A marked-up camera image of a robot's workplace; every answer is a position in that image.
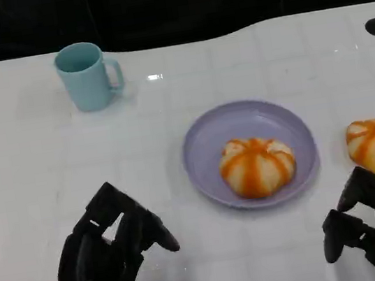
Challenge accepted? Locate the pale green mug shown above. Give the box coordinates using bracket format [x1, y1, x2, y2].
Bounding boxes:
[52, 36, 128, 116]

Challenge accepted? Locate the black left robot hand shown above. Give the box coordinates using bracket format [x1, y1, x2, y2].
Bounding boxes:
[43, 172, 186, 281]

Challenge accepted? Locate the lilac plate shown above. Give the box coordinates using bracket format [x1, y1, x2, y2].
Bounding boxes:
[175, 90, 326, 218]

